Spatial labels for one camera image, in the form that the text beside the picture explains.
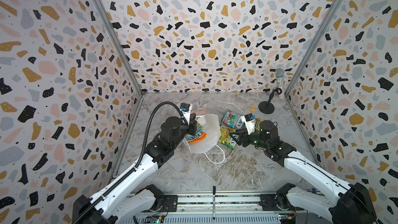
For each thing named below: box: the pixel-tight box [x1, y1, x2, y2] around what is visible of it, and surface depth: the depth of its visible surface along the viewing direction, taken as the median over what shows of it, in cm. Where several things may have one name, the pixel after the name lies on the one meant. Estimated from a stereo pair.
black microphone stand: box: [258, 87, 283, 115], surface depth 115 cm
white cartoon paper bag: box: [182, 114, 221, 154], surface depth 85 cm
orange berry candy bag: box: [188, 131, 208, 144], surface depth 92 cm
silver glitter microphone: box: [274, 67, 286, 100], surface depth 93 cm
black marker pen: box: [212, 185, 217, 220], surface depth 76 cm
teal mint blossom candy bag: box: [220, 108, 246, 130], surface depth 105 cm
